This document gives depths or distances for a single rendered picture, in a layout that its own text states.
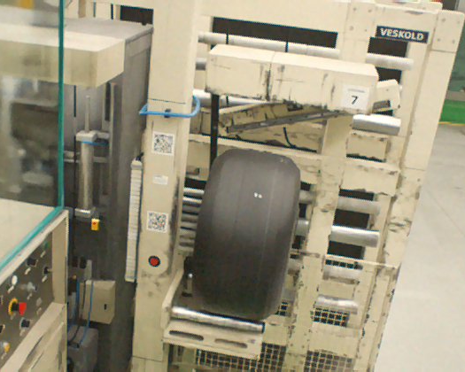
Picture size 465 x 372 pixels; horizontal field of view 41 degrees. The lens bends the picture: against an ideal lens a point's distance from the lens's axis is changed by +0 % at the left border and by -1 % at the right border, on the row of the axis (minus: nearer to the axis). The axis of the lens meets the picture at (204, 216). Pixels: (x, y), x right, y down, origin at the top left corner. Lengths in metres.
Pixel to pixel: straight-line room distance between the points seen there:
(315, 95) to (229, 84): 0.31
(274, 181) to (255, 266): 0.28
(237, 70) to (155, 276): 0.81
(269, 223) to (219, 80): 0.60
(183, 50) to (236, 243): 0.63
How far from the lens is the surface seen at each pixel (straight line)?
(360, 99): 2.28
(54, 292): 2.32
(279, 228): 1.98
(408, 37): 2.58
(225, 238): 1.98
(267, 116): 2.44
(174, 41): 2.03
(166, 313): 2.25
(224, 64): 2.28
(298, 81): 2.27
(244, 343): 2.28
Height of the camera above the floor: 2.16
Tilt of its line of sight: 24 degrees down
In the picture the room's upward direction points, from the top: 6 degrees clockwise
